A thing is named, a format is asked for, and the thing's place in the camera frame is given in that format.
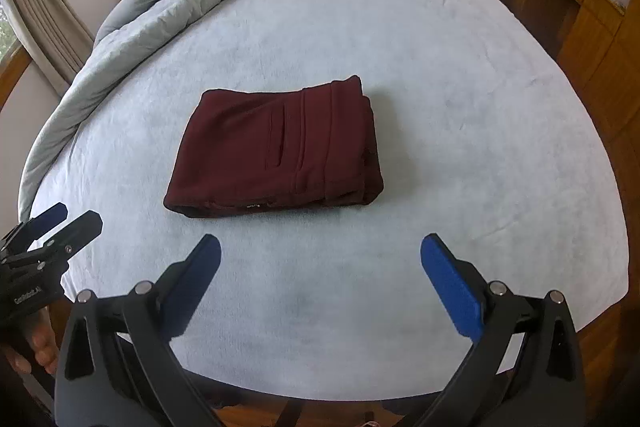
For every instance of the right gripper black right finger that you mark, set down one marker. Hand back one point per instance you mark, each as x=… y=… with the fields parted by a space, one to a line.
x=524 y=367

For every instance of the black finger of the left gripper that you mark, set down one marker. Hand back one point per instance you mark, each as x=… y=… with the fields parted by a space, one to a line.
x=60 y=247
x=27 y=232

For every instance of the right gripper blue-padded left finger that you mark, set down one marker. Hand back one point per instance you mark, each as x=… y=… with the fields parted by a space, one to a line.
x=116 y=365

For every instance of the maroon pants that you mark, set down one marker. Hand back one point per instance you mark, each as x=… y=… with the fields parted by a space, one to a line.
x=262 y=151

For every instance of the person's left hand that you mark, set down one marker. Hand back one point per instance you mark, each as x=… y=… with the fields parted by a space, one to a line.
x=39 y=334

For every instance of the beige window curtain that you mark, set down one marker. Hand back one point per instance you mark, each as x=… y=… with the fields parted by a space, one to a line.
x=54 y=37

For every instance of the white fleece bed sheet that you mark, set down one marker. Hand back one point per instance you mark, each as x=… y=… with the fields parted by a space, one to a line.
x=481 y=138

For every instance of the wooden desk with shelves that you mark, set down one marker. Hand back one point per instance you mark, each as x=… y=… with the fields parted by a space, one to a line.
x=596 y=44

